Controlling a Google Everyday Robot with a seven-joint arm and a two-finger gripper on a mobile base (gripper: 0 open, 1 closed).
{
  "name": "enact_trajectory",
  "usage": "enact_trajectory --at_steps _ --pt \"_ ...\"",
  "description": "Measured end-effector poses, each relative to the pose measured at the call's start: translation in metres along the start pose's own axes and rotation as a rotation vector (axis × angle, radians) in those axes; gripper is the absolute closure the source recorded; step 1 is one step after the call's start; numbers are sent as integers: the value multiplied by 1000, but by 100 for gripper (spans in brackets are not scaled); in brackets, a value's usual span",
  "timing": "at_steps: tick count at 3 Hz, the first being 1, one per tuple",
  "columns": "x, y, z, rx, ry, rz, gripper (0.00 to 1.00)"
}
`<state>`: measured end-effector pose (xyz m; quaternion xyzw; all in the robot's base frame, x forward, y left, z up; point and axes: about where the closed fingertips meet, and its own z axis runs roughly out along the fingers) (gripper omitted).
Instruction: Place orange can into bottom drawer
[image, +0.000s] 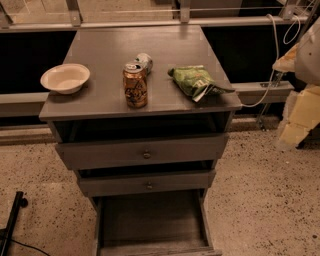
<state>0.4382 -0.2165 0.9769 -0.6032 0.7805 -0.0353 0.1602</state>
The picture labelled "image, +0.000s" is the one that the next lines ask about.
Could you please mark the green chip bag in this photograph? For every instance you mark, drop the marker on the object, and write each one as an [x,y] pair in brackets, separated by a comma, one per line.
[196,82]

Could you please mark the silver green soda can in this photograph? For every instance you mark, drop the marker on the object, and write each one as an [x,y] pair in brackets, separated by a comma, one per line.
[145,60]

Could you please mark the grey wooden drawer cabinet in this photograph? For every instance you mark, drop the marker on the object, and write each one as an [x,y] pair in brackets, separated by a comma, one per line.
[99,111]

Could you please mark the orange soda can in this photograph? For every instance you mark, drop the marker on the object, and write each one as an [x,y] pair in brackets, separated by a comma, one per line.
[135,84]

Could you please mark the black floor stand leg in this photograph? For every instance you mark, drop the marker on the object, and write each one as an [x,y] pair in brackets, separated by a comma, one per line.
[6,233]

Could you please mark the grey open bottom drawer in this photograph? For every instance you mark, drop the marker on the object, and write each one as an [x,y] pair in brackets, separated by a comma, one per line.
[153,224]

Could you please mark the metal window railing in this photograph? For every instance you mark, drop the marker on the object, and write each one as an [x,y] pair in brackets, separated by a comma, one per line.
[59,15]

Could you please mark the grey top drawer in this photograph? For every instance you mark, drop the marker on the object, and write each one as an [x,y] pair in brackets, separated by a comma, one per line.
[120,153]

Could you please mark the grey middle drawer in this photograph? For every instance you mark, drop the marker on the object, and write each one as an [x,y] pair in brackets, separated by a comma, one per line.
[146,183]

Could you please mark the white paper bowl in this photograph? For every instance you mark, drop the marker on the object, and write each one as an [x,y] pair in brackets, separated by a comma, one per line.
[66,78]

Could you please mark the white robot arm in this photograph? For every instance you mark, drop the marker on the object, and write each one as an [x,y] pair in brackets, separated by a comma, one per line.
[303,59]

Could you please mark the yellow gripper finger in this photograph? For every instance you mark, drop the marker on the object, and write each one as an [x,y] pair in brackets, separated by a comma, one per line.
[301,114]
[286,63]

